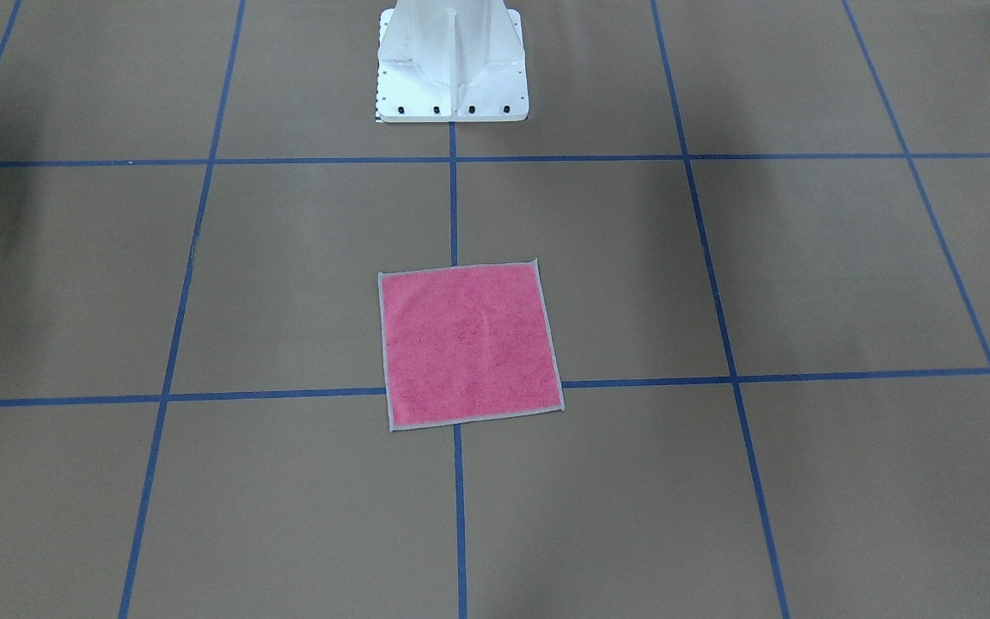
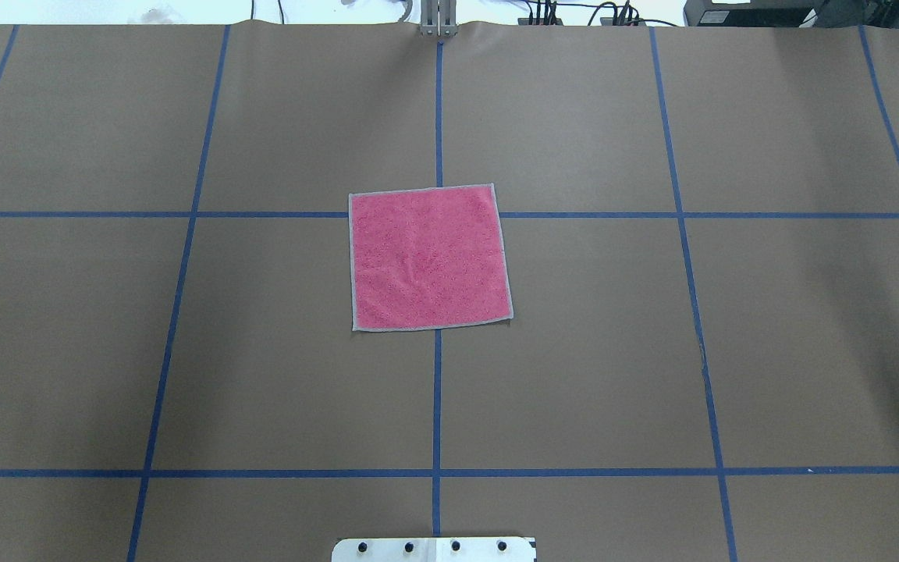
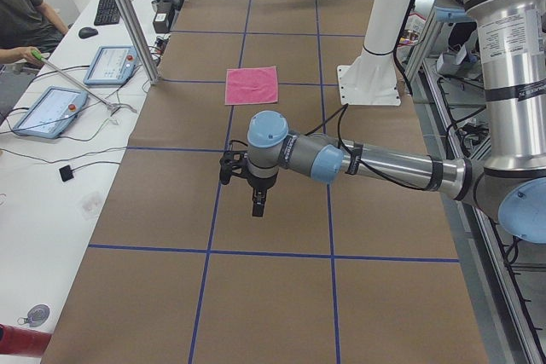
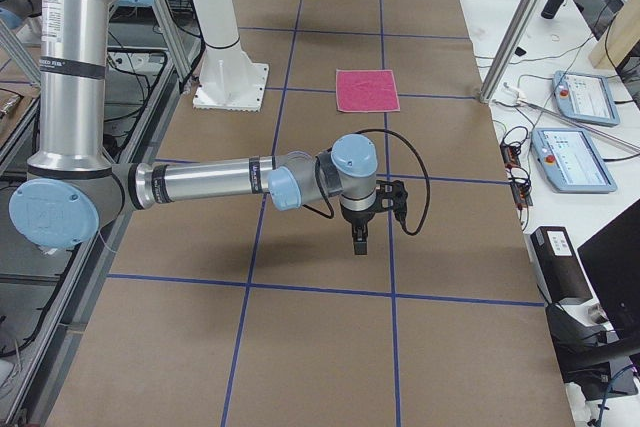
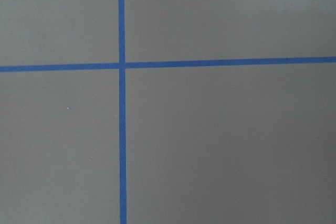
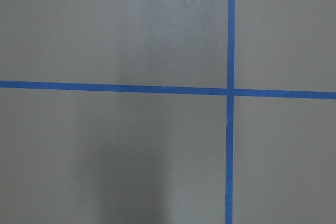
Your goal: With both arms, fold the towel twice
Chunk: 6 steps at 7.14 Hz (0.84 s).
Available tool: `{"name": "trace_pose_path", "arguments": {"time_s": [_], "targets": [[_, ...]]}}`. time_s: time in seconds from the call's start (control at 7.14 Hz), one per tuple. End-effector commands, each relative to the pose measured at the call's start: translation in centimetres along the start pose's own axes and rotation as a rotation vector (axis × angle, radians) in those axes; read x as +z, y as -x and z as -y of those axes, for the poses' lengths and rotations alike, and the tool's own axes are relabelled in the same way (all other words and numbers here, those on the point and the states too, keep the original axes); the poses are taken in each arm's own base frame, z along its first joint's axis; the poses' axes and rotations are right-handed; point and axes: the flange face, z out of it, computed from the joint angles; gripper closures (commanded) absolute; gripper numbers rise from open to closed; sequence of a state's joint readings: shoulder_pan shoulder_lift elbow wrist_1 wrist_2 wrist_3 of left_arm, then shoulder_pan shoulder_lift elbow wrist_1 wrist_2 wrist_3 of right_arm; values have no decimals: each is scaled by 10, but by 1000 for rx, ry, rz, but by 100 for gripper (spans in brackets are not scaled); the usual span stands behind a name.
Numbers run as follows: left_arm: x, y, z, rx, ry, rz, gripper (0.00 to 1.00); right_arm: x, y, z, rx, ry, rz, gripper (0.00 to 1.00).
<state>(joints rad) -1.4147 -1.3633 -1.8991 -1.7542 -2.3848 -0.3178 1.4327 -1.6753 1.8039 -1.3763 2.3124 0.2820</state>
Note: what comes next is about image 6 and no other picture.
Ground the blue tape line lengthwise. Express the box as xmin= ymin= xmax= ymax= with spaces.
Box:
xmin=225 ymin=0 xmax=235 ymax=224

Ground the blue tape line crosswise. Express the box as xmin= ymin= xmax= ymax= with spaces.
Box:
xmin=1 ymin=81 xmax=335 ymax=100

